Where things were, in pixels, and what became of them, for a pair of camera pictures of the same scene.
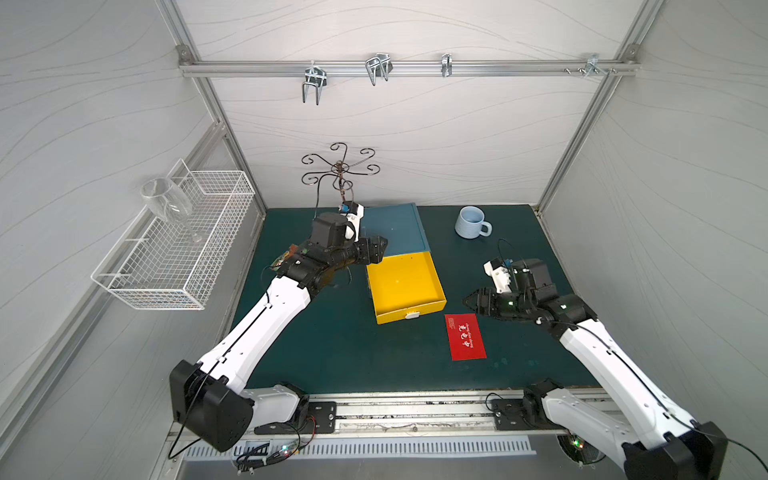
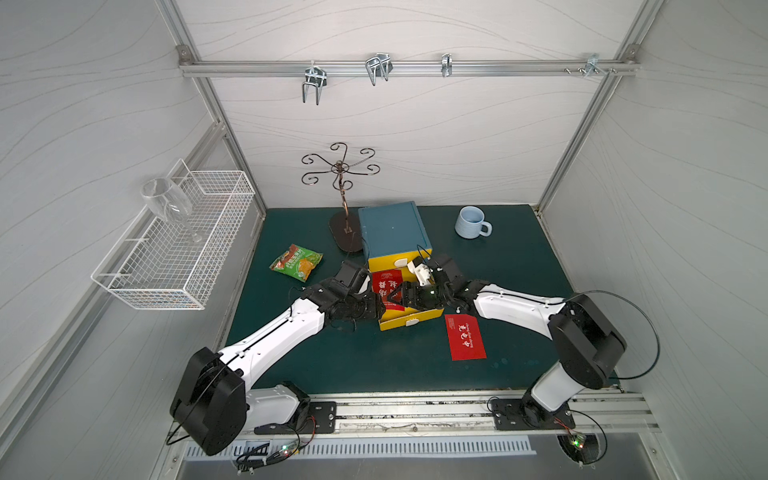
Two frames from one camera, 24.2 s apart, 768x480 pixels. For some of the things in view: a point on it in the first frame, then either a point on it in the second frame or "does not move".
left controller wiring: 265,455 does not move
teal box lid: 401,225 does not move
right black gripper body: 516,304 to 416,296
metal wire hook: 380,64 does not move
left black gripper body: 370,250 to 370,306
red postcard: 466,340 does not move
